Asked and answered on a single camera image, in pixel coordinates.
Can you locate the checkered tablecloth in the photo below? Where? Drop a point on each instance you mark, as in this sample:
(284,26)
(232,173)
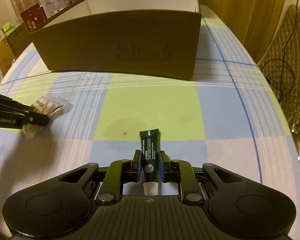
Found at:
(227,115)

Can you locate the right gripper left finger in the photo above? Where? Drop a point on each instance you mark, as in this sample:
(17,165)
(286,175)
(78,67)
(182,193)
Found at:
(119,173)

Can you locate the golden curtain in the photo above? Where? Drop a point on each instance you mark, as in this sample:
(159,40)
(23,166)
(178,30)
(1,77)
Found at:
(253,22)

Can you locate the red gift box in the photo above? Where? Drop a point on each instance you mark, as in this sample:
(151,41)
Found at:
(33,17)

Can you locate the brown paper bag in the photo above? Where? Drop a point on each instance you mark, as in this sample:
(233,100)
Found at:
(12,46)

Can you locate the white humidifier box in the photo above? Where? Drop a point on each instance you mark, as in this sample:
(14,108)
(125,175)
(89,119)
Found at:
(52,7)

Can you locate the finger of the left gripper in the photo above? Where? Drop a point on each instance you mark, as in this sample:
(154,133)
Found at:
(15,117)
(9,102)

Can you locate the brown cardboard box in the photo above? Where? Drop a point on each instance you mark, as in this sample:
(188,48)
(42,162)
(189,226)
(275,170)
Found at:
(148,37)

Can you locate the cotton swab bag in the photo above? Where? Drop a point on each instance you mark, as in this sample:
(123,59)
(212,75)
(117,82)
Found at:
(53,106)

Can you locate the dark green small tube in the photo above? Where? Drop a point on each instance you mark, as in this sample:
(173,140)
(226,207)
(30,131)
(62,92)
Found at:
(150,161)

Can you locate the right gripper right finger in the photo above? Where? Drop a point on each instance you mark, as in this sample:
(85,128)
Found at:
(180,172)

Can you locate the quilted chair cushion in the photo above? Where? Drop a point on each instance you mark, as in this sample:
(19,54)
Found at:
(281,63)

